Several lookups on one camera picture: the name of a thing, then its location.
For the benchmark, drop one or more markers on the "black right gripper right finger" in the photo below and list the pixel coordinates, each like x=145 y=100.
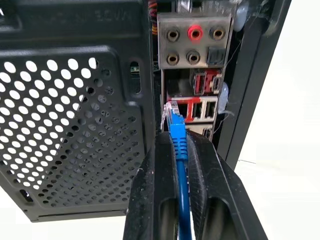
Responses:
x=220 y=190

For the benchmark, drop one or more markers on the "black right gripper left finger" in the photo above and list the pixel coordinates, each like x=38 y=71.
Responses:
x=147 y=190

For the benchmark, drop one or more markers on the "black computer tower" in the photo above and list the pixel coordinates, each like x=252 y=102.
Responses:
x=75 y=112

